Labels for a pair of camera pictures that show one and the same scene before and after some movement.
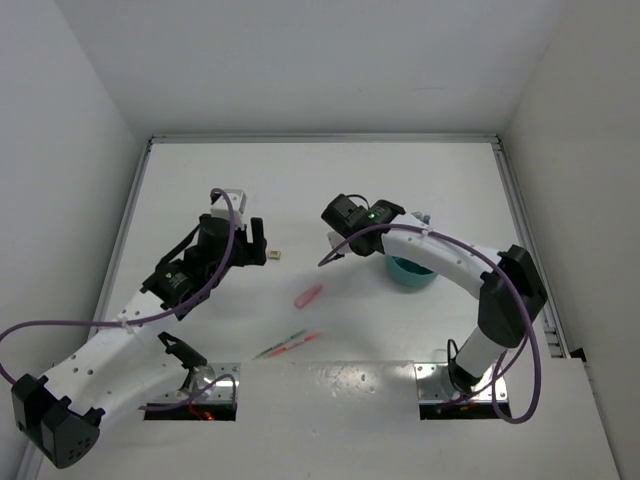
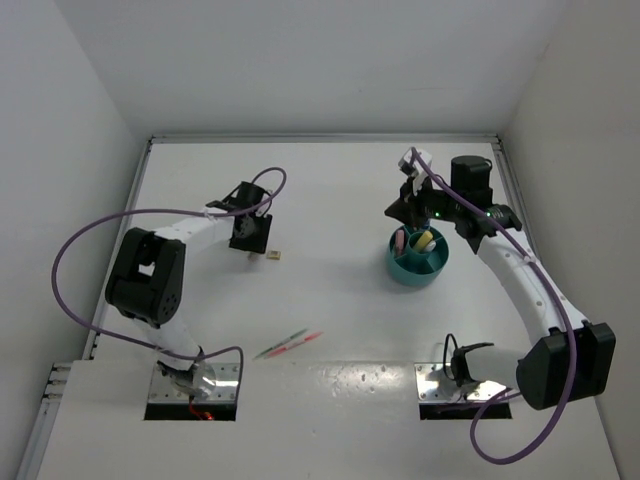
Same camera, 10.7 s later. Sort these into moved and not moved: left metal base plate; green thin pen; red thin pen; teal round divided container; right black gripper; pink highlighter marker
Moved: pink highlighter marker; right black gripper
Not moved: left metal base plate; teal round divided container; red thin pen; green thin pen
